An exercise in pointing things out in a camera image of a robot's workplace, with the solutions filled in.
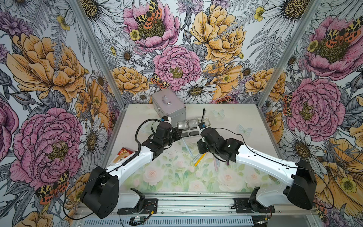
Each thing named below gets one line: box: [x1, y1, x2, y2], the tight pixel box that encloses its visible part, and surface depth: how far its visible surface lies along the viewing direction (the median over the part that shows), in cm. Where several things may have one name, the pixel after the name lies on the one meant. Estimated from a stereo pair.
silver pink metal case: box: [150, 88, 187, 128], surface depth 104 cm
